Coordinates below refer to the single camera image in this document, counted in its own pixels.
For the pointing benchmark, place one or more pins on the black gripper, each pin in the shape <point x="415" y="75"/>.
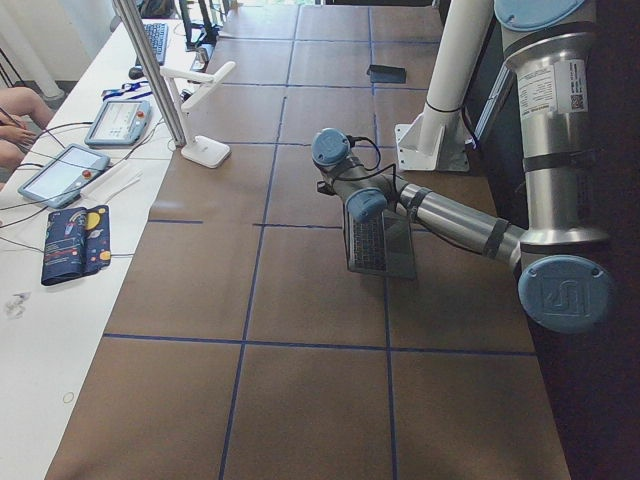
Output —
<point x="325" y="187"/>

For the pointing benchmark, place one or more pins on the grey laptop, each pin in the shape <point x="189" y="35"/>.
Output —
<point x="382" y="246"/>

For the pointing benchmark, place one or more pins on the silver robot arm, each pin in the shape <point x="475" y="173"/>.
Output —
<point x="498" y="163"/>

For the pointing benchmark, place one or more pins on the black folded mouse pad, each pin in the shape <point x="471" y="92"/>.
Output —
<point x="386" y="74"/>

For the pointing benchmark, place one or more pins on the black desk mouse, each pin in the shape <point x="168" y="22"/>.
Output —
<point x="136" y="72"/>

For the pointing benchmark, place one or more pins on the black monitor stand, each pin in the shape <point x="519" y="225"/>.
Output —
<point x="198" y="35"/>

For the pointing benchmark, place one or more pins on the teach pendant far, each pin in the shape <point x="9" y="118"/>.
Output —
<point x="119" y="123"/>

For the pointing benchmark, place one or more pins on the teach pendant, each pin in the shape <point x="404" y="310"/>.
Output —
<point x="119" y="123"/>
<point x="61" y="180"/>

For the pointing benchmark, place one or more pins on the black keyboard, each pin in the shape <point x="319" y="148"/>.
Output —
<point x="157" y="35"/>

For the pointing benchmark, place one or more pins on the dark blue space pouch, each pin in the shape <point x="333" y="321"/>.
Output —
<point x="77" y="244"/>

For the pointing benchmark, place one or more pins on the teach pendant near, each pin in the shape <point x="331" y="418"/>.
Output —
<point x="61" y="180"/>

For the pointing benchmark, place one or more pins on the person leg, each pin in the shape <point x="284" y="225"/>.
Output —
<point x="17" y="103"/>

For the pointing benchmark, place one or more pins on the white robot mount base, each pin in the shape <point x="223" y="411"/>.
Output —
<point x="436" y="139"/>

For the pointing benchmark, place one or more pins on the aluminium frame post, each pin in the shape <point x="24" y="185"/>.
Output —
<point x="133" y="24"/>

